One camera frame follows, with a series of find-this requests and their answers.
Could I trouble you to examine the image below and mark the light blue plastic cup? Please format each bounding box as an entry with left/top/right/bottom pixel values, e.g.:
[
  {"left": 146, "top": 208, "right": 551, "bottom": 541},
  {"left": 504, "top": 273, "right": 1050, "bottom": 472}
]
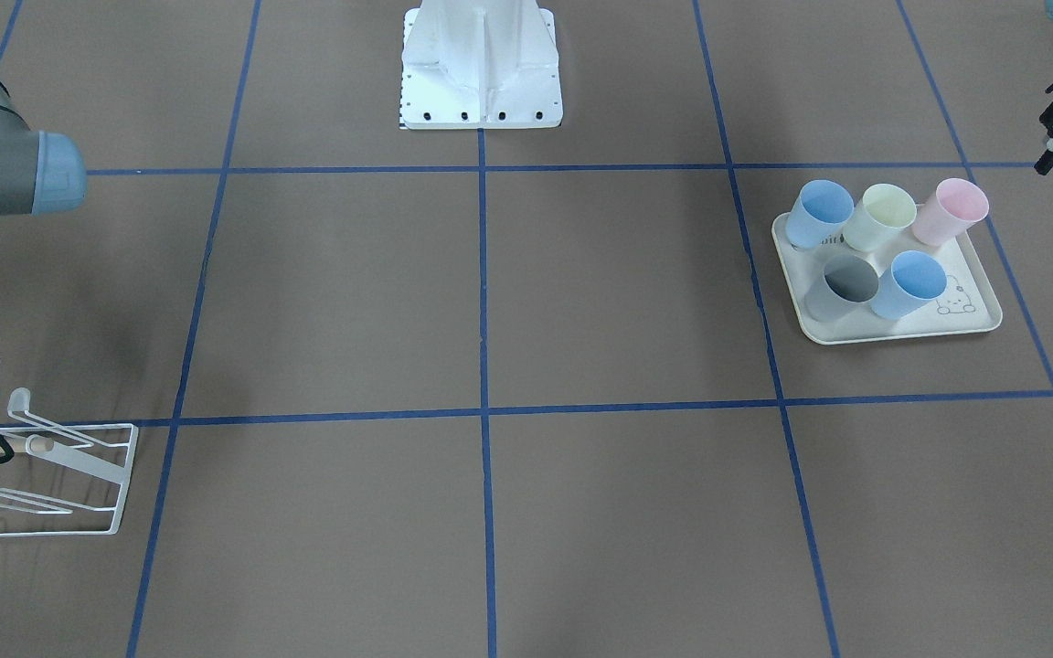
[{"left": 784, "top": 179, "right": 856, "bottom": 250}]

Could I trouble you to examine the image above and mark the pink plastic cup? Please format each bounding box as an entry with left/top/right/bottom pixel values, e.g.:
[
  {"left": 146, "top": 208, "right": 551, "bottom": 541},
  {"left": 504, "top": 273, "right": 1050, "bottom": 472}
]
[{"left": 911, "top": 176, "right": 991, "bottom": 247}]

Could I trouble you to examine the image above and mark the cream plastic cup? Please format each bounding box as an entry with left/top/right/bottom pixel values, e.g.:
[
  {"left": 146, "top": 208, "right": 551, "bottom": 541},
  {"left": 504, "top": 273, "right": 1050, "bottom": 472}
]
[{"left": 843, "top": 183, "right": 918, "bottom": 251}]

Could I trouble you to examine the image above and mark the grey plastic cup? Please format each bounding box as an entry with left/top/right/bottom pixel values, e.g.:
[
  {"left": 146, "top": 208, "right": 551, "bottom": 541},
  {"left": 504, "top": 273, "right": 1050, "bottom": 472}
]
[{"left": 803, "top": 254, "right": 880, "bottom": 324}]

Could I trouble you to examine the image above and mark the white cup drying rack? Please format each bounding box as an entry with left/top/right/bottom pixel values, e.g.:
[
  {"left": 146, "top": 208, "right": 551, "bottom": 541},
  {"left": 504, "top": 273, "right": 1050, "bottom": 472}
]
[{"left": 0, "top": 387, "right": 141, "bottom": 538}]

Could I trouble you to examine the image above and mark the cream plastic tray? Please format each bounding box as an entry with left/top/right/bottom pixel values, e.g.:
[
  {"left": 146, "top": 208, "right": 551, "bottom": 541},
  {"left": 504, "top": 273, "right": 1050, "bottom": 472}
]
[{"left": 772, "top": 214, "right": 1004, "bottom": 345}]

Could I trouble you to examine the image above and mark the white camera mast base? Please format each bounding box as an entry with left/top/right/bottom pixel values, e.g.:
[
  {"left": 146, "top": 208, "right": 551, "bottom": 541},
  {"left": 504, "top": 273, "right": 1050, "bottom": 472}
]
[{"left": 399, "top": 1, "right": 564, "bottom": 131}]

